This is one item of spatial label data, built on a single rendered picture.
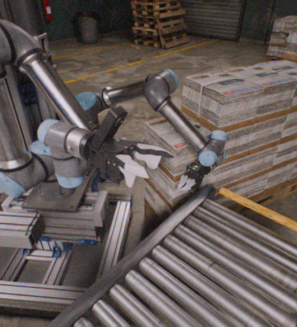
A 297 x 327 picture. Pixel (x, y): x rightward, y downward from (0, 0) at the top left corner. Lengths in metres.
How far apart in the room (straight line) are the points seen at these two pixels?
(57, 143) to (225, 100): 1.00
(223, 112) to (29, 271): 1.39
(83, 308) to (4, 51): 0.74
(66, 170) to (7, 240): 0.56
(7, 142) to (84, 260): 0.96
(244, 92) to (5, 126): 1.16
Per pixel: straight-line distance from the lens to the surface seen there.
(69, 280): 1.65
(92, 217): 1.17
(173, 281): 0.90
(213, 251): 0.99
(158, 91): 1.23
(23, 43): 0.91
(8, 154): 0.97
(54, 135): 0.72
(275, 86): 1.76
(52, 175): 1.10
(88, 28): 8.35
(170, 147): 1.46
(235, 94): 1.54
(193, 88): 1.69
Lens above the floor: 1.56
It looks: 35 degrees down
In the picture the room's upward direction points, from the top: straight up
